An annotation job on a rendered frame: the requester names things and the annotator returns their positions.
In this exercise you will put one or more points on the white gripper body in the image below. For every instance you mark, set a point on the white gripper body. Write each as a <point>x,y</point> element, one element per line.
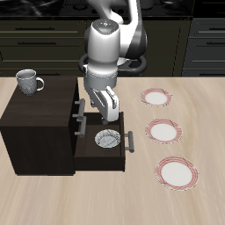
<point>112,105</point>

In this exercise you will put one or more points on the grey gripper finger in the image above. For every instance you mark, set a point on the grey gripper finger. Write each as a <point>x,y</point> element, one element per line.
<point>105,121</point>

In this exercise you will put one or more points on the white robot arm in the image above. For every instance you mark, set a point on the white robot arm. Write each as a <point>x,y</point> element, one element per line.
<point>102,49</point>

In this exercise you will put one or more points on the grey patterned bowl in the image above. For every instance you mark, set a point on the grey patterned bowl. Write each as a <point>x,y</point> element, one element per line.
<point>107,139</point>

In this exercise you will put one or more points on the white plate with red rim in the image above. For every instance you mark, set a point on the white plate with red rim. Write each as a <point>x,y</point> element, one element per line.
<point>163,131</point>
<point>156,97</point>
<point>177,173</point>

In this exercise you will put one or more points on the dark wooden cabinet drawer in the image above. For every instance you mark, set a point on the dark wooden cabinet drawer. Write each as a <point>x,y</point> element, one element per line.
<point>98,159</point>

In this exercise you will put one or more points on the dark wooden cabinet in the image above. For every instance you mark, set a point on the dark wooden cabinet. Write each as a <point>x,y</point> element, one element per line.
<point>38,129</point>

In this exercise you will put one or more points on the grey patterned mug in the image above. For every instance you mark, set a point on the grey patterned mug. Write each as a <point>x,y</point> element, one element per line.
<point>27,82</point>

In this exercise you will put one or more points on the dark kitchen cupboards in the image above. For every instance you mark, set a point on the dark kitchen cupboards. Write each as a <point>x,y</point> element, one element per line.
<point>44,44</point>

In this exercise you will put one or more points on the flat black base plate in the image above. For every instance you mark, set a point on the flat black base plate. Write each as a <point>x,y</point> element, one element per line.
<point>140,66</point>

